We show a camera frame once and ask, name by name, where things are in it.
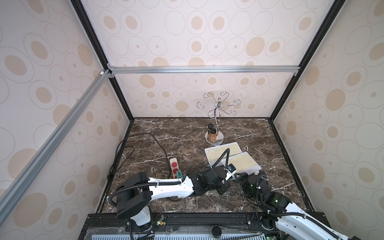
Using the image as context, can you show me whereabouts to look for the white keyboard yellow keys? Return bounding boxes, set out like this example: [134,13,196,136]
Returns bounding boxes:
[205,142,242,166]
[228,152,262,175]

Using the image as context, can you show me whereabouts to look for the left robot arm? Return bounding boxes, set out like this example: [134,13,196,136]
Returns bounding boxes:
[108,164,237,227]

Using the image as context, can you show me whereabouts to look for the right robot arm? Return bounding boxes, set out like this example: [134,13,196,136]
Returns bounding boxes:
[235,172,350,240]

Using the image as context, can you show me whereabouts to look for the teal USB charger adapter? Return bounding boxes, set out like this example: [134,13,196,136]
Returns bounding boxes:
[176,170,183,179]

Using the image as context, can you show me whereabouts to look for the beige power strip red sockets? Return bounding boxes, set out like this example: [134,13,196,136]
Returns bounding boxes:
[170,158,180,179]

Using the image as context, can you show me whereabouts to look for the orange spice bottle black cap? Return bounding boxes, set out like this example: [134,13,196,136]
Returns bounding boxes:
[209,128,217,144]

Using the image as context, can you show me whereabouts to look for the black round knob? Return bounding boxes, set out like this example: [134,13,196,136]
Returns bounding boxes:
[211,226,222,239]

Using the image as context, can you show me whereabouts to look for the rear spice bottle black cap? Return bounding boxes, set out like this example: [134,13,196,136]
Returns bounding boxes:
[208,123,214,132]

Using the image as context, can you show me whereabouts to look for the chrome hook stand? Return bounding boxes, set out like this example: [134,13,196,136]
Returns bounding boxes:
[197,92,242,146]

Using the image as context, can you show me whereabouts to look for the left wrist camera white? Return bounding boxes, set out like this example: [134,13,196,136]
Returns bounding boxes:
[225,164,237,181]

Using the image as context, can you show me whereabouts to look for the black power strip cord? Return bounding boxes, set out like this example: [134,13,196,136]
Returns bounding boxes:
[107,132,178,181]

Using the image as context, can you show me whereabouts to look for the back aluminium frame bar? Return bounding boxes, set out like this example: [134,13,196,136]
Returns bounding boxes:
[110,65,300,75]

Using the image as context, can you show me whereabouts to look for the aluminium frame bar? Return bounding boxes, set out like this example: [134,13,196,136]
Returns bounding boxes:
[1,69,112,224]
[110,65,300,75]

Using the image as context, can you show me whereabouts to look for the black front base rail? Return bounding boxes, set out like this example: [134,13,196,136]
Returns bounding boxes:
[78,211,337,240]

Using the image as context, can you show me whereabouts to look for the left aluminium frame bar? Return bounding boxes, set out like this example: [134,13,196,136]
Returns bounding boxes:
[1,69,112,224]

